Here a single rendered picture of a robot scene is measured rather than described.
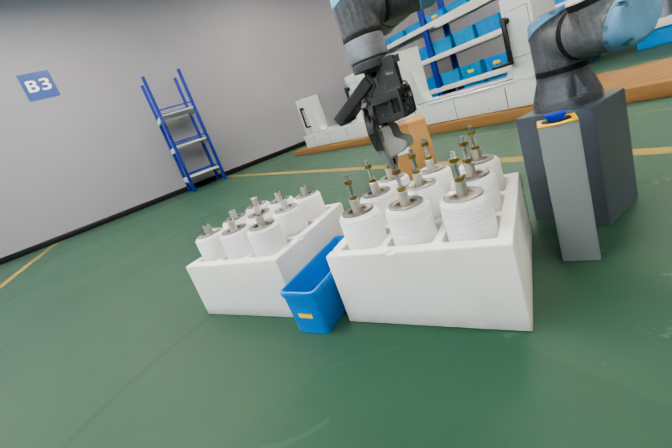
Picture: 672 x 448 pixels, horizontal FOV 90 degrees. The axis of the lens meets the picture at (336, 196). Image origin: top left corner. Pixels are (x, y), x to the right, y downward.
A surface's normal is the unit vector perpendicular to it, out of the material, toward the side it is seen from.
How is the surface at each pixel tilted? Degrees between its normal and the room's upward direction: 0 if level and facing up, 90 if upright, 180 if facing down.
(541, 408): 0
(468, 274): 90
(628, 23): 97
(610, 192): 90
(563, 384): 0
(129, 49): 90
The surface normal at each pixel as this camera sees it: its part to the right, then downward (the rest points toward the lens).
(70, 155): 0.51, 0.04
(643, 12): 0.24, 0.29
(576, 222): -0.47, 0.37
